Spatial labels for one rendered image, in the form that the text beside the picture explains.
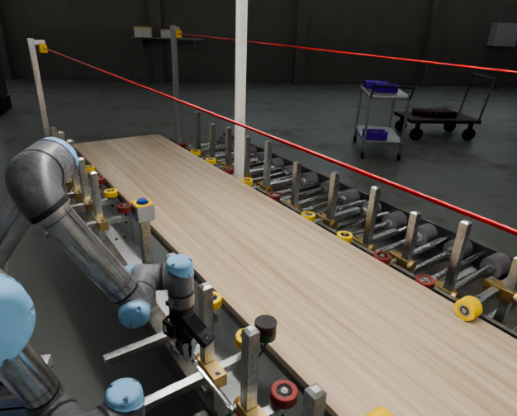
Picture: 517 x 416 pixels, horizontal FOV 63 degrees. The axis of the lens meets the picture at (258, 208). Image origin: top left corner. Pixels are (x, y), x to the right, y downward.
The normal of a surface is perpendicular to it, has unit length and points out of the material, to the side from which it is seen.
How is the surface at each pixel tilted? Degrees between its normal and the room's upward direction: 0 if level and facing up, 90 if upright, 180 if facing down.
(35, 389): 91
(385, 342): 0
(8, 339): 85
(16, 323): 85
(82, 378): 0
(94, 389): 0
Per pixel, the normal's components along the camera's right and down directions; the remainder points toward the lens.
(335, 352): 0.04, -0.91
